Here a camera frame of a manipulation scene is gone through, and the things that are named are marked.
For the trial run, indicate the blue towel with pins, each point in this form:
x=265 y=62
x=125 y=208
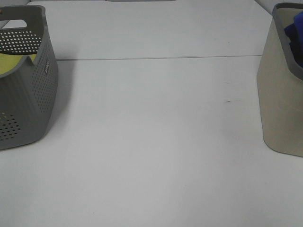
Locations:
x=294 y=32

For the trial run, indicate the grey perforated plastic basket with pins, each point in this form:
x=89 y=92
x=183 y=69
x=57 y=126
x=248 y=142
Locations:
x=26 y=102

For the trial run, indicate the beige plastic basket grey rim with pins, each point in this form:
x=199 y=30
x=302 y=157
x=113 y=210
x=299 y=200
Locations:
x=280 y=85

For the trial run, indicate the yellow-green towel in basket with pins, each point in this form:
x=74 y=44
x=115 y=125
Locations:
x=11 y=65

